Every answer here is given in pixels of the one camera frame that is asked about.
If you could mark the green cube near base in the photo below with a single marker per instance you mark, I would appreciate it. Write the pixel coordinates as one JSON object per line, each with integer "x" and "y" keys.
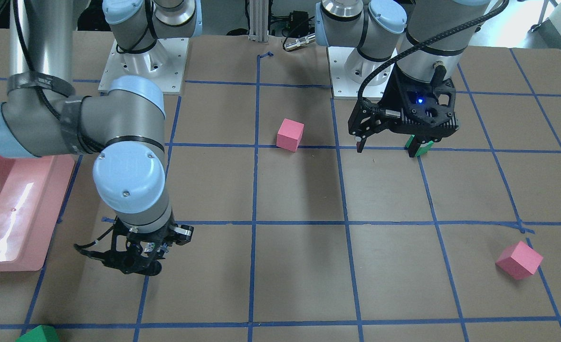
{"x": 423, "y": 147}

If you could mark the pink plastic bin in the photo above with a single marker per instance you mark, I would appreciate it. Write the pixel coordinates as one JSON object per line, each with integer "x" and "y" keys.
{"x": 32, "y": 192}

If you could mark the brown paper mat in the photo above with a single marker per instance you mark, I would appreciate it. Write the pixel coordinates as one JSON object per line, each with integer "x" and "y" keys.
{"x": 324, "y": 244}

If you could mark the green cube far corner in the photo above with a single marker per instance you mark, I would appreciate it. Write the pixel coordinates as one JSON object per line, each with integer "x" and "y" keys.
{"x": 41, "y": 333}

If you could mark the pink cube at edge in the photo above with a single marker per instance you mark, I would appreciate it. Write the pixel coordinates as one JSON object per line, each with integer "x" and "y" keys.
{"x": 519, "y": 261}

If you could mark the pink cube near centre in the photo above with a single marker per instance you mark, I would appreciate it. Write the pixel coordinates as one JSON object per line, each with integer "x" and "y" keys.
{"x": 289, "y": 135}

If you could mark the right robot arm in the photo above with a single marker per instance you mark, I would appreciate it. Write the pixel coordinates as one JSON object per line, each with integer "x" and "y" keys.
{"x": 43, "y": 116}

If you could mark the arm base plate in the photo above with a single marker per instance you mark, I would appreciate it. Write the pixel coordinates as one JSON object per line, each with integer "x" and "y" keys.
{"x": 164, "y": 65}
{"x": 348, "y": 69}

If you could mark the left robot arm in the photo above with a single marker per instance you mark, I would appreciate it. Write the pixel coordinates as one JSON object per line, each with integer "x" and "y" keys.
{"x": 402, "y": 59}

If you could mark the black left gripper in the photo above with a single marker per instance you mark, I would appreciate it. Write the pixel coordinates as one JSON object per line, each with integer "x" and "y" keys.
{"x": 398, "y": 96}

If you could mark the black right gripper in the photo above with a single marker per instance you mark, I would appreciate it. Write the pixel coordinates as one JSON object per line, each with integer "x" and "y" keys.
{"x": 183, "y": 235}

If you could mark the aluminium frame post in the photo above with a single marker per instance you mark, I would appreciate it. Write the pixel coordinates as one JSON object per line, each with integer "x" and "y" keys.
{"x": 258, "y": 20}

